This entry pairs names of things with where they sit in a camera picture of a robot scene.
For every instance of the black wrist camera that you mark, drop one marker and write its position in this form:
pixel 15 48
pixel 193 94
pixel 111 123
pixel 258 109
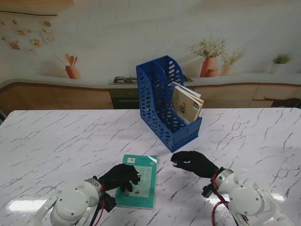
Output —
pixel 207 191
pixel 109 202

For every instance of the beige and white cover book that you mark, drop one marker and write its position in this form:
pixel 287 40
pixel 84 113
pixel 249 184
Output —
pixel 185 106

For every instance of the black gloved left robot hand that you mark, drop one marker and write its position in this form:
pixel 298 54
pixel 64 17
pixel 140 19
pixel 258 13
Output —
pixel 120 176

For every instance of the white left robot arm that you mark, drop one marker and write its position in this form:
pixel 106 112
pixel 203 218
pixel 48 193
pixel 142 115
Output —
pixel 70 204

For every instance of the blue perforated plastic file holder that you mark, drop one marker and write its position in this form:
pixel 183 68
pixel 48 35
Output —
pixel 174 141

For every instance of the teal cover book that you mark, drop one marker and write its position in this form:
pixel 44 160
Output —
pixel 145 188

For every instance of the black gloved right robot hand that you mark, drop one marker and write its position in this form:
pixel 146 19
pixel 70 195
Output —
pixel 195 163

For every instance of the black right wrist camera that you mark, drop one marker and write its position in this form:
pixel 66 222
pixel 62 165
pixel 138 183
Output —
pixel 207 191

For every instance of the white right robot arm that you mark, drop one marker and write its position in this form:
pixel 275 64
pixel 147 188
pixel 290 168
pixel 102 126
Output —
pixel 247 200

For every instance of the light blue book with woman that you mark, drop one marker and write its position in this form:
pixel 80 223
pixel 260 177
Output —
pixel 183 87

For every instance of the yellow cover book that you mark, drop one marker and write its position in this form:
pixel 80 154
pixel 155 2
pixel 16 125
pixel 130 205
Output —
pixel 195 96

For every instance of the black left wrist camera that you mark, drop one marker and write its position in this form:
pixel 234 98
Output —
pixel 109 202

